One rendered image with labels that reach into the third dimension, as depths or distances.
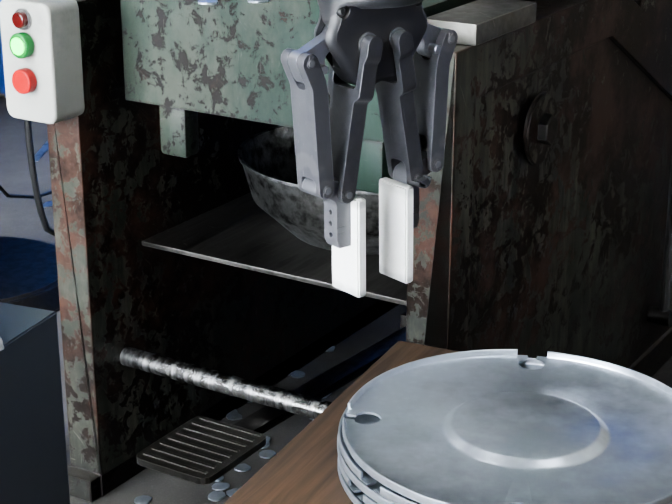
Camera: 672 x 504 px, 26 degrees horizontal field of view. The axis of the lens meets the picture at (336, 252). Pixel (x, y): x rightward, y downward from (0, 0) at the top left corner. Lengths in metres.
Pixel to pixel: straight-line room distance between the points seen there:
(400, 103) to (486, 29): 0.47
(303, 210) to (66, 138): 0.29
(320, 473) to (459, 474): 0.13
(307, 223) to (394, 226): 0.71
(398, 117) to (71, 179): 0.80
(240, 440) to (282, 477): 0.47
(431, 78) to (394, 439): 0.30
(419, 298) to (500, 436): 0.37
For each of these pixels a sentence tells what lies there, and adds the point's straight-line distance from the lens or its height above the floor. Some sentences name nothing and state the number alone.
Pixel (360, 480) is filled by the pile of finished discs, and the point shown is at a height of 0.37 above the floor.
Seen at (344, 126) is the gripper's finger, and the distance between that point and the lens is 0.96.
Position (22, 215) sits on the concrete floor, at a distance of 2.93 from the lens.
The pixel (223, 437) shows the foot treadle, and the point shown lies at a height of 0.16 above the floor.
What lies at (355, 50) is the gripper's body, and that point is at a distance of 0.94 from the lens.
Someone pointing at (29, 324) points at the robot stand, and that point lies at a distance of 1.22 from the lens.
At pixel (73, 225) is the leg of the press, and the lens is 1.74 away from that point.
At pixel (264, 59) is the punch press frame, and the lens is 1.58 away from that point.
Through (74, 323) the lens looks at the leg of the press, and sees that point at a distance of 1.79.
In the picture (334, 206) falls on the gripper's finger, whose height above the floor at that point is 0.61.
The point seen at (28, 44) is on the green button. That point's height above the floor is 0.58.
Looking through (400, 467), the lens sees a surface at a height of 0.39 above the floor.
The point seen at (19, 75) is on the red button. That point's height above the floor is 0.55.
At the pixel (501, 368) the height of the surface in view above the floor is 0.39.
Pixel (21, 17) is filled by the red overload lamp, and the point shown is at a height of 0.61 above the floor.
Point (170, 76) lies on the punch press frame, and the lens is 1.67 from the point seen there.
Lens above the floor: 0.91
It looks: 20 degrees down
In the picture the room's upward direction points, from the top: straight up
